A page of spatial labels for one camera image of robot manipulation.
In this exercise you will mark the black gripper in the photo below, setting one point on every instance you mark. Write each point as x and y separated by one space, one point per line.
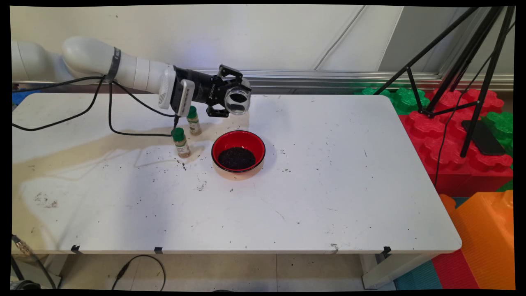
205 88

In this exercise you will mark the clear plastic jar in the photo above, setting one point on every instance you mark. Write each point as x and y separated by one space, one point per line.
237 100

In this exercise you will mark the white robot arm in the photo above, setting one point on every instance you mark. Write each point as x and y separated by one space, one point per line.
90 57

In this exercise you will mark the green capped spice bottle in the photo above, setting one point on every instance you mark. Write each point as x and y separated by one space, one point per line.
194 125
181 144

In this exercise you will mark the red bowl with black seeds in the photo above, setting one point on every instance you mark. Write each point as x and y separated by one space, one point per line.
238 158

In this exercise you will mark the green foam building block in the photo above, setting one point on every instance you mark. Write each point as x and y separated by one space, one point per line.
503 127
404 100

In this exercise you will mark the blue foam building block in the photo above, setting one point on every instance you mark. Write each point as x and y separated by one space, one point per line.
20 96

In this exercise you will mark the white table leg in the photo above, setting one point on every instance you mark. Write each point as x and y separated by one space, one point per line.
386 271

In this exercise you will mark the red foam building block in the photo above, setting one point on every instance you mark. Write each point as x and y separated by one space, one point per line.
472 172

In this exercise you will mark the black tripod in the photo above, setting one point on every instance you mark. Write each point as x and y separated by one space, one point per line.
487 82

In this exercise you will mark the teal floor mat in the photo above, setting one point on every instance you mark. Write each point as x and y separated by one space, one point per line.
415 277

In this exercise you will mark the black flat phone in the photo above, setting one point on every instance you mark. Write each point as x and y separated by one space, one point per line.
489 144

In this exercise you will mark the red floor mat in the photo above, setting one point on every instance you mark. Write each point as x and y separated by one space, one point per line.
454 271

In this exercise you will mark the orange foam building block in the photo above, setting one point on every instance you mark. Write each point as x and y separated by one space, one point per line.
485 238

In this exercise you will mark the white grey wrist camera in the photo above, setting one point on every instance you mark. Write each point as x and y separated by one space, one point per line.
187 96

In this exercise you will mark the aluminium wall rail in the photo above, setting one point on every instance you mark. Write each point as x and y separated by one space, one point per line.
308 76

